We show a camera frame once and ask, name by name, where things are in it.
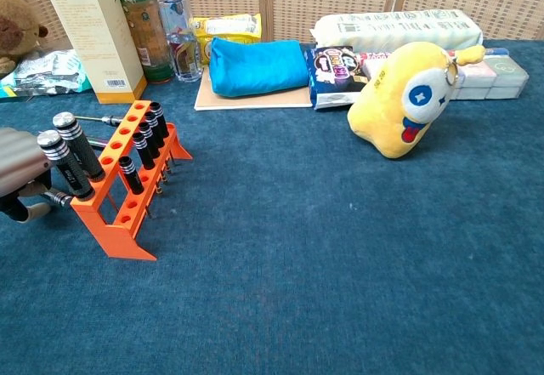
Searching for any large white tissue pack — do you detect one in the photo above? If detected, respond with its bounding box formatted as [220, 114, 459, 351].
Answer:
[309, 8, 485, 54]

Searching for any brown capybara plush toy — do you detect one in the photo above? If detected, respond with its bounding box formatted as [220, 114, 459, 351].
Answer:
[0, 0, 49, 75]

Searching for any yellow snack bag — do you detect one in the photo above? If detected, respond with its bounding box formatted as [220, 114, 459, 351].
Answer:
[189, 12, 263, 68]

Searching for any blue carpet table mat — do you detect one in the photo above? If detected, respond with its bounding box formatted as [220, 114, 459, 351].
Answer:
[0, 38, 544, 375]

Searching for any dark snack packet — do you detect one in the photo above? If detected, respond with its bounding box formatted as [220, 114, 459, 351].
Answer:
[303, 44, 369, 111]

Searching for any white teal wet wipes pack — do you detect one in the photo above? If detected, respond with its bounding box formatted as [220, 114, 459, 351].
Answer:
[0, 48, 93, 99]

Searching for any plastic food wrap box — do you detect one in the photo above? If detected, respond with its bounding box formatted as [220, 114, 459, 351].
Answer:
[355, 46, 511, 74]

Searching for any tall yellow cardboard box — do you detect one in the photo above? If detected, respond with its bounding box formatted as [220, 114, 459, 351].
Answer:
[42, 0, 149, 105]

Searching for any clear water bottle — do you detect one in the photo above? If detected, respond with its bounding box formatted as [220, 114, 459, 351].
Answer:
[159, 0, 204, 83]

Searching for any blue cloth pouch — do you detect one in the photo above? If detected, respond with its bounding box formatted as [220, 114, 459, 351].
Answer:
[207, 37, 311, 99]

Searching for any green tea bottle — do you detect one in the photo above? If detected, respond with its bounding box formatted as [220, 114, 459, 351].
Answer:
[116, 0, 175, 84]

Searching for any orange test tube rack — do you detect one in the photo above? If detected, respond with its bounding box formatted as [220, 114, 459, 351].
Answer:
[70, 99, 194, 262]

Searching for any coloured pocket tissue multipack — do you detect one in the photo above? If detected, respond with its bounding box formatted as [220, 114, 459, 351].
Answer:
[360, 54, 530, 102]

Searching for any yellow plush toy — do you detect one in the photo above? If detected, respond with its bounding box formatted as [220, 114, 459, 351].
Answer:
[347, 41, 486, 160]

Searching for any silver capped black screwdriver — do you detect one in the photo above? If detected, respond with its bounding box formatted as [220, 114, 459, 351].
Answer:
[52, 111, 106, 183]
[37, 129, 96, 202]

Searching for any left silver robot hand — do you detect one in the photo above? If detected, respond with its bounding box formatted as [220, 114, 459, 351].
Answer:
[0, 127, 54, 223]

